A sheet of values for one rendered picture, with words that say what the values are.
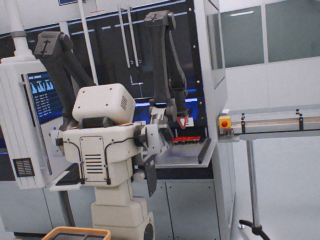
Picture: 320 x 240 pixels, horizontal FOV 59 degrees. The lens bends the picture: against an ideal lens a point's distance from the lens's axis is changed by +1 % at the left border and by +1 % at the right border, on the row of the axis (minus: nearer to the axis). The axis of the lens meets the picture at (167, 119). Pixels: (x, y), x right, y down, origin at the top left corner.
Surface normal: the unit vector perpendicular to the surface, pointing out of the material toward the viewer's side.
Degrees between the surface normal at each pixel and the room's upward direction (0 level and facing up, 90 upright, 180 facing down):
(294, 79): 90
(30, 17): 90
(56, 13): 90
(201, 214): 90
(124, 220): 82
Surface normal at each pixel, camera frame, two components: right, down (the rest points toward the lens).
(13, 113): -0.15, 0.23
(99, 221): -0.33, 0.11
